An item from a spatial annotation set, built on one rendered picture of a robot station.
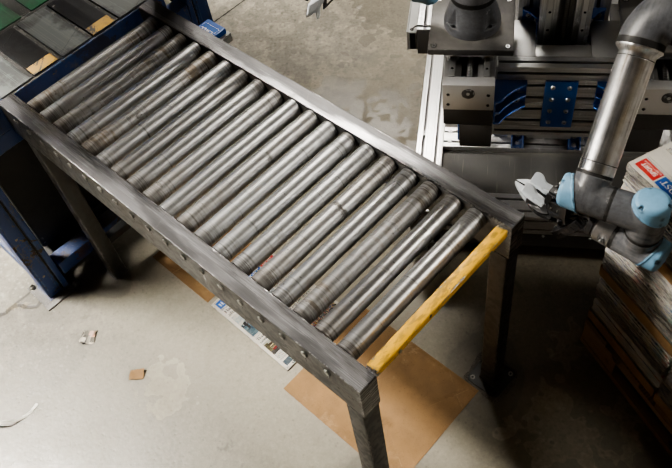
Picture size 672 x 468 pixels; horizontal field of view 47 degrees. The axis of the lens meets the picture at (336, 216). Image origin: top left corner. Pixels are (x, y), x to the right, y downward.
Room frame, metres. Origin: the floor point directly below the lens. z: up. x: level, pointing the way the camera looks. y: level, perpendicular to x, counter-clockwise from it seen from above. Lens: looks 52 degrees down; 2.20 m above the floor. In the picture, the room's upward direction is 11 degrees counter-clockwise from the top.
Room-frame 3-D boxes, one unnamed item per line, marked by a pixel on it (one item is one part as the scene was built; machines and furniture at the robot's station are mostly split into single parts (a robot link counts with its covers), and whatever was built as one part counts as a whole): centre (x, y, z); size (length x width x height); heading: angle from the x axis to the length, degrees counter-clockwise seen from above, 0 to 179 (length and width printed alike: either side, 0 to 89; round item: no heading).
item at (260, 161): (1.30, 0.19, 0.77); 0.47 x 0.05 x 0.05; 129
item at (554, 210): (1.00, -0.52, 0.79); 0.12 x 0.08 x 0.09; 39
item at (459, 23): (1.64, -0.45, 0.87); 0.15 x 0.15 x 0.10
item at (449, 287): (0.83, -0.18, 0.81); 0.43 x 0.03 x 0.02; 129
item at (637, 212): (0.89, -0.61, 0.89); 0.11 x 0.08 x 0.11; 52
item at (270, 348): (1.38, 0.24, 0.00); 0.37 x 0.28 x 0.01; 39
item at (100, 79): (1.76, 0.55, 0.77); 0.47 x 0.05 x 0.05; 129
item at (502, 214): (1.51, 0.03, 0.74); 1.34 x 0.05 x 0.12; 39
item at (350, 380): (1.19, 0.42, 0.74); 1.34 x 0.05 x 0.12; 39
